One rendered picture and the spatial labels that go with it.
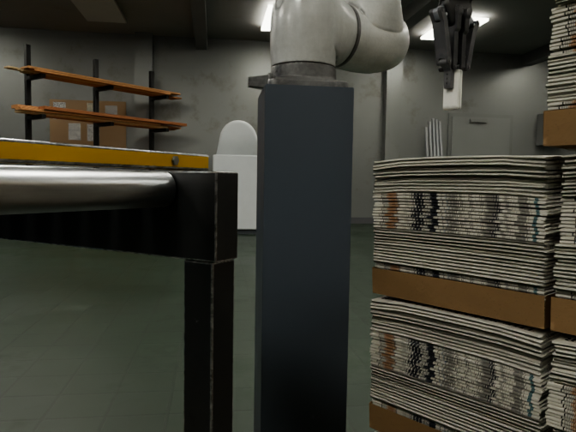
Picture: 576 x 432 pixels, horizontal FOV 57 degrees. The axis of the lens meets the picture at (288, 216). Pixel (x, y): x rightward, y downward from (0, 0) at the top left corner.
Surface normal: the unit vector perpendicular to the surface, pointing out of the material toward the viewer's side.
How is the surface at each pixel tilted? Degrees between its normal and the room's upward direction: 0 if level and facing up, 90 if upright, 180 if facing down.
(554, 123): 92
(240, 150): 90
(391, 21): 98
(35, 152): 90
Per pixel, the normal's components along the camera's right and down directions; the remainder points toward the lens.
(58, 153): 0.87, 0.04
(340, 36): 0.68, 0.20
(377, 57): 0.41, 0.73
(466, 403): -0.76, 0.03
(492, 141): 0.14, 0.07
